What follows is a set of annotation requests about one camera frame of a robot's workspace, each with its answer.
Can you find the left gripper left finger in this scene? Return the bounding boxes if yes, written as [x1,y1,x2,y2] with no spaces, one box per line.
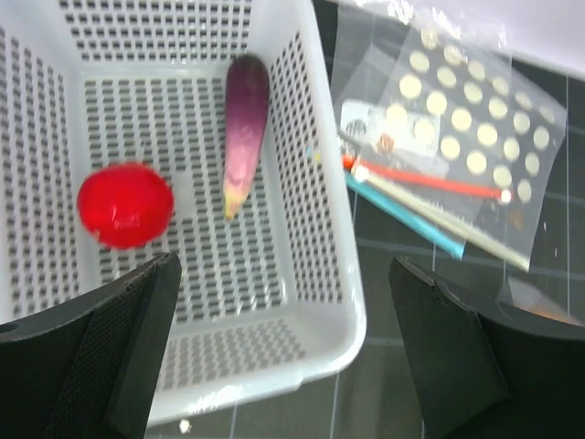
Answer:
[1,253,182,438]

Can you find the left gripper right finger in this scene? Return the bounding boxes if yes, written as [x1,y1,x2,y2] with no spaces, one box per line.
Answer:
[388,257,584,438]

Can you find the red yellow apple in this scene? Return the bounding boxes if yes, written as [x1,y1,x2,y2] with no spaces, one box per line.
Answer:
[77,162,175,250]

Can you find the white perforated plastic basket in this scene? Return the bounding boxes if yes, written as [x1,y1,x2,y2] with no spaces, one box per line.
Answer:
[1,1,367,425]

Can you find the purple eggplant toy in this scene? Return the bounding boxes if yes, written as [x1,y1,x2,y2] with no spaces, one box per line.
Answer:
[223,54,270,220]

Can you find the orange zipper clear bag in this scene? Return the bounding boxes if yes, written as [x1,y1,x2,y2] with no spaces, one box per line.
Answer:
[498,276,584,327]

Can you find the blue zipper clear bag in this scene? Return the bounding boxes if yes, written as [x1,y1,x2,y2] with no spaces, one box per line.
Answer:
[345,173,465,260]

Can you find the polka dot zip bag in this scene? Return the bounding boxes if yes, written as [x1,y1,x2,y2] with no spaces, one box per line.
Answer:
[332,1,567,270]

